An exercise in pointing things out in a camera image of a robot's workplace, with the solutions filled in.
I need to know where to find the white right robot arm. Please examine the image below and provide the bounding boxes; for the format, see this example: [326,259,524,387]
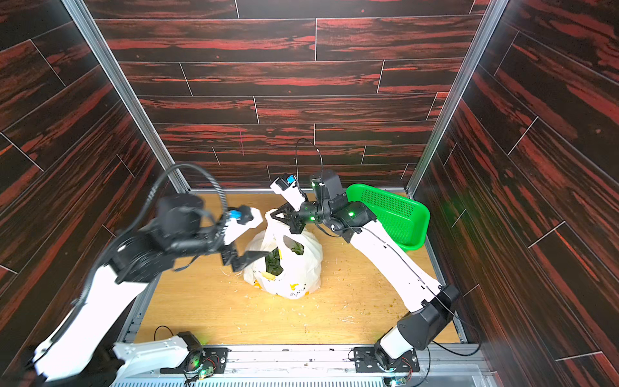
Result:
[270,170,460,370]

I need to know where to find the green plastic basket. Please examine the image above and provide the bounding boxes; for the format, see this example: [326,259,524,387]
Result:
[346,184,430,252]

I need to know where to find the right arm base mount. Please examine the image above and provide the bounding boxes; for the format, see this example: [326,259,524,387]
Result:
[348,343,420,386]

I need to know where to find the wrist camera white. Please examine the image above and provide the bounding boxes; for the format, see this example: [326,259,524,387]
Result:
[223,205,263,246]
[270,174,308,211]

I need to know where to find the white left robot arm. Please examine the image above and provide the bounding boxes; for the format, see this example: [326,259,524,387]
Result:
[32,193,264,386]

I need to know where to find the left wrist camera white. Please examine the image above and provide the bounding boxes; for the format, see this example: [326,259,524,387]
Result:
[223,205,263,246]

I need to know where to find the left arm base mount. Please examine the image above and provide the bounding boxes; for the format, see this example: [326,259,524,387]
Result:
[160,332,230,386]

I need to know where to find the yellow pineapple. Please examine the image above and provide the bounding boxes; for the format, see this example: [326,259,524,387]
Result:
[264,242,305,277]

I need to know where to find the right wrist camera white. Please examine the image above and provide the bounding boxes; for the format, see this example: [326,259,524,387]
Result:
[270,174,308,211]

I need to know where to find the black corrugated cable hose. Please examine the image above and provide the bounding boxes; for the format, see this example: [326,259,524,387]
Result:
[81,163,228,301]

